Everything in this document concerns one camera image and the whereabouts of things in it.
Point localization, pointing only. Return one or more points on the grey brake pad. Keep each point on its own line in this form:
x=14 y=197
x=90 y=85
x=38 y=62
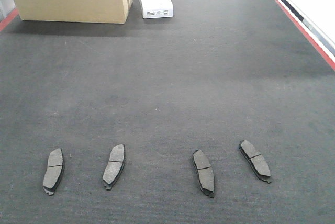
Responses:
x=114 y=166
x=54 y=171
x=204 y=172
x=256 y=160

